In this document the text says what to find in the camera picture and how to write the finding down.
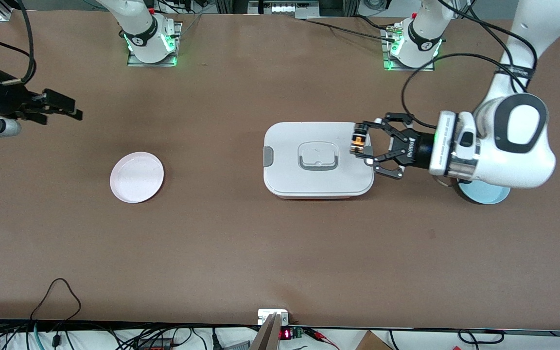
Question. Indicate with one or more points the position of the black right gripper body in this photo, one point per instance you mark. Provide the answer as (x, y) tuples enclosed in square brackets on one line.
[(4, 96)]

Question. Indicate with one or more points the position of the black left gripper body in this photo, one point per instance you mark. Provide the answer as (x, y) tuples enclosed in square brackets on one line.
[(415, 151)]

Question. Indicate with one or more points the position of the orange push-button switch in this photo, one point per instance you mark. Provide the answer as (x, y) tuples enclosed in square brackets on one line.
[(358, 140)]

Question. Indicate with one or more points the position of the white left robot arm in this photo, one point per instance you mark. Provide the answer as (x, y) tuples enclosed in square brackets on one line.
[(489, 165)]

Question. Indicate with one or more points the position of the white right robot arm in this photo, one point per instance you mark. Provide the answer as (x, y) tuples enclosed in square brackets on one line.
[(139, 19)]

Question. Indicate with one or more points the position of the light blue round plate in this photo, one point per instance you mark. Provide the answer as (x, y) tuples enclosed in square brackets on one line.
[(489, 197)]

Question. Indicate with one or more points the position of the white lunch box grey clasps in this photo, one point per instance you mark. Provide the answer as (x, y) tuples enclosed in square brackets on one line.
[(299, 175)]

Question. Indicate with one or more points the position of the pale pink round plate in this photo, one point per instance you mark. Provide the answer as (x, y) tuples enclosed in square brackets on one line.
[(136, 177)]

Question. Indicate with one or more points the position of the white labelled equipment box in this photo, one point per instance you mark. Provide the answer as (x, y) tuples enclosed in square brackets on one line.
[(285, 8)]

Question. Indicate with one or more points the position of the brown cardboard piece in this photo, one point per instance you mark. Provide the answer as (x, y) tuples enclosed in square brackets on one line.
[(372, 342)]

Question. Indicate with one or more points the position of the red black test lead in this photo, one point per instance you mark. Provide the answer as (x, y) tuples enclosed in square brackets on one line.
[(321, 337)]

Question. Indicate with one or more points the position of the small white box device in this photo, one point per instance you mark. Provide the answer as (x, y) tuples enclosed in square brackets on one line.
[(265, 315)]

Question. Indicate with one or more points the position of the red digit display board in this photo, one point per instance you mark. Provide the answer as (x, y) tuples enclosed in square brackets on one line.
[(286, 334)]

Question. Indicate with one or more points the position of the brown wooden wedge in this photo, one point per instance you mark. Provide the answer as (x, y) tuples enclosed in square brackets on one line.
[(268, 338)]

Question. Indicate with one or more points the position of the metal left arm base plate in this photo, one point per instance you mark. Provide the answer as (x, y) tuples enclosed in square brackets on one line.
[(421, 69)]

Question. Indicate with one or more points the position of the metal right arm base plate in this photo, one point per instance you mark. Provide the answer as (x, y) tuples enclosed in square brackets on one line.
[(136, 63)]

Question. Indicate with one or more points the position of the aluminium frame profile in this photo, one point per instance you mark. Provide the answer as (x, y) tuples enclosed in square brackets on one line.
[(5, 12)]

